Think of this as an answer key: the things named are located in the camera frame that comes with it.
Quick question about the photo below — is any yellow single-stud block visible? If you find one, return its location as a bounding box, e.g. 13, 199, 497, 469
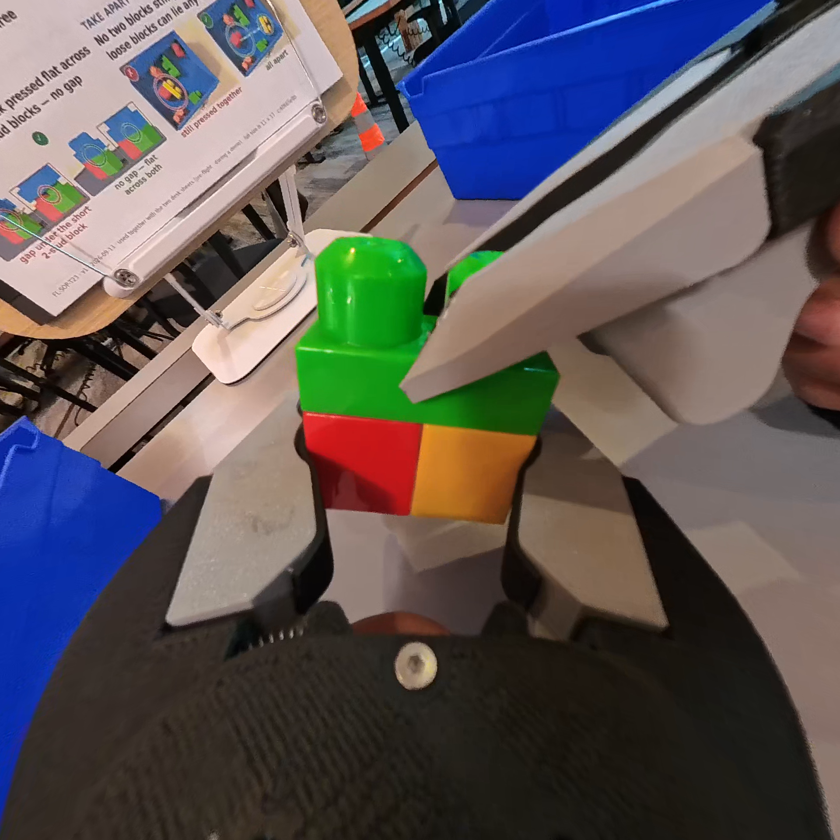
410, 423, 537, 525

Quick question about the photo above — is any white document stand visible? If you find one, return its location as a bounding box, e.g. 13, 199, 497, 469
0, 0, 371, 386

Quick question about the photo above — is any person's right hand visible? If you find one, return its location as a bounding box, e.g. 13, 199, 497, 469
784, 205, 840, 411

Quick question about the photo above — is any blue plastic bin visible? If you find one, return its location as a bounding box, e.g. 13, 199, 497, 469
0, 416, 165, 798
397, 0, 780, 202

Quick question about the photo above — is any green two-stud block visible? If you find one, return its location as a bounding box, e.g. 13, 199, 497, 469
294, 237, 560, 436

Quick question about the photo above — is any red single-stud block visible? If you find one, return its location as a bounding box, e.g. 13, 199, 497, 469
302, 411, 424, 517

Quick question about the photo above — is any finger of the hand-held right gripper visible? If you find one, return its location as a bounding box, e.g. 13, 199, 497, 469
446, 0, 840, 271
399, 117, 815, 427

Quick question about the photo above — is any orange traffic cone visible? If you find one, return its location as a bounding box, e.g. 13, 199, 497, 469
350, 92, 389, 163

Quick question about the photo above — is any printed instruction sheet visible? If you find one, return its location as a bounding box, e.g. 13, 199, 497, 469
0, 0, 345, 316

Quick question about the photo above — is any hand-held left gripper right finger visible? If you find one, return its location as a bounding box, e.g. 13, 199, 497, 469
504, 400, 670, 642

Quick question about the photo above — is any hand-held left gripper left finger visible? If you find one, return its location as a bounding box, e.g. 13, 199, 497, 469
164, 408, 333, 627

